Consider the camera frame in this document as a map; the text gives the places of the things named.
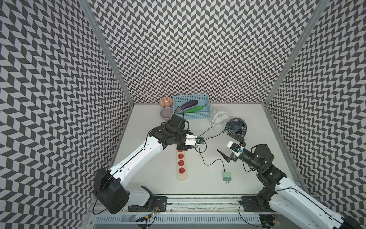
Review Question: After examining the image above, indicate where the beige red power strip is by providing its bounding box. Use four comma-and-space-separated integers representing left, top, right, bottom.
177, 150, 187, 181

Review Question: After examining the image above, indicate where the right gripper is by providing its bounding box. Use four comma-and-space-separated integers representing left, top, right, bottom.
217, 134, 262, 171

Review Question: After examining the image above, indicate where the purple eggplant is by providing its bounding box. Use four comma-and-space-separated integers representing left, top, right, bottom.
177, 100, 198, 112

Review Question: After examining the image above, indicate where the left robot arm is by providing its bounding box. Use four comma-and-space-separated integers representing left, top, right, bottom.
93, 114, 204, 214

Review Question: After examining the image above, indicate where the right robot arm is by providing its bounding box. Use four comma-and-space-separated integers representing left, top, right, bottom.
222, 135, 361, 229

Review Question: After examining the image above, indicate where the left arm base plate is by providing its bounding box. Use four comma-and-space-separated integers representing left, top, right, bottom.
128, 196, 168, 212

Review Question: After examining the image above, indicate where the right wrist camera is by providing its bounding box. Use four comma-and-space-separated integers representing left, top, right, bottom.
227, 141, 244, 157

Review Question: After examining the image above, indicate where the dark blue desk fan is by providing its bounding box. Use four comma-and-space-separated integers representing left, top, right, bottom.
224, 117, 247, 137

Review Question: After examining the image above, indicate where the lilac bowl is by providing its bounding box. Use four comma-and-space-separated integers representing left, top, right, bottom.
160, 107, 173, 121

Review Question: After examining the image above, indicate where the green adapter of blue fan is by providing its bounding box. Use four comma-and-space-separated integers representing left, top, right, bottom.
223, 171, 231, 183

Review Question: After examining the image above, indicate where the green chili pepper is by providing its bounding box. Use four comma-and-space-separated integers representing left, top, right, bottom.
182, 105, 205, 114

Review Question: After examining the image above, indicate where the light blue plastic basket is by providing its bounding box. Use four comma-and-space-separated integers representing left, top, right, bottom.
173, 94, 211, 120

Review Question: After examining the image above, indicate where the aluminium front rail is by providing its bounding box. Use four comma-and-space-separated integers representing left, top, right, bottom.
117, 194, 274, 215

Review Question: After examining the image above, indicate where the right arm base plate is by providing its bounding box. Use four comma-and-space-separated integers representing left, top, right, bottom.
240, 196, 273, 212

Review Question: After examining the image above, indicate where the white desk fan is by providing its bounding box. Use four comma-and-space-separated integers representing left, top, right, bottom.
210, 109, 230, 129

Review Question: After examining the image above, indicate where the blue fan black cable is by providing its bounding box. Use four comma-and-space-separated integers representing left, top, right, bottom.
198, 130, 228, 172

